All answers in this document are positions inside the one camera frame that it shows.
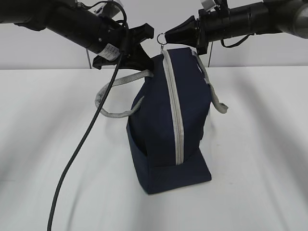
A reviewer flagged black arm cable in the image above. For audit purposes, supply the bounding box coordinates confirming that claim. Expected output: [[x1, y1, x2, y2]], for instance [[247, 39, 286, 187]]
[[47, 4, 128, 231], [220, 33, 252, 48]]

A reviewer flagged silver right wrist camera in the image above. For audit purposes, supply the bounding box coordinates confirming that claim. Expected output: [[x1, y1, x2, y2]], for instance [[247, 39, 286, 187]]
[[200, 0, 221, 12]]

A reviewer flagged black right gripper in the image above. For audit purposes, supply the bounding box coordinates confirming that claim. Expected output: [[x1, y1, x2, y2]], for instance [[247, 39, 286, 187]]
[[165, 9, 213, 55]]

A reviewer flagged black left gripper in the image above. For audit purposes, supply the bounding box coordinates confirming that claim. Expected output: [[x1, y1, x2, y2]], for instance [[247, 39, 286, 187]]
[[91, 23, 155, 73]]

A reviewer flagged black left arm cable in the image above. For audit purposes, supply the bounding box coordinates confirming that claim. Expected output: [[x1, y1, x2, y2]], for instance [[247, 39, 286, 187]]
[[47, 4, 128, 231]]

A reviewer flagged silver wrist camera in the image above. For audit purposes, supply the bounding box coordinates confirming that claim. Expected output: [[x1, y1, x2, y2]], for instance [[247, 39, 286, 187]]
[[200, 0, 221, 12], [94, 0, 123, 18]]

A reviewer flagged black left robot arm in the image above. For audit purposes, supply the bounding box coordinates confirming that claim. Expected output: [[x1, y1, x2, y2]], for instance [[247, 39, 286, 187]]
[[0, 0, 154, 71]]

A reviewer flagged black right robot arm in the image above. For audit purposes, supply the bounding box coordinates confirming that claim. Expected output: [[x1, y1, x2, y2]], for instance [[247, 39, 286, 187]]
[[165, 0, 308, 55]]

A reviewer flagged navy blue lunch bag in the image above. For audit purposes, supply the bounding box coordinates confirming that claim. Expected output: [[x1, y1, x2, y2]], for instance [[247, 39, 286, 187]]
[[100, 48, 228, 194]]

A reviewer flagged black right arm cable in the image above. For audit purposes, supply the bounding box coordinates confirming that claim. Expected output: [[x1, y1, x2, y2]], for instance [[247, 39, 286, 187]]
[[220, 33, 252, 48]]

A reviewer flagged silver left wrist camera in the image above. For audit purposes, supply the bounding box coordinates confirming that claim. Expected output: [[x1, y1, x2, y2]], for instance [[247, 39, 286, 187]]
[[94, 0, 123, 18]]

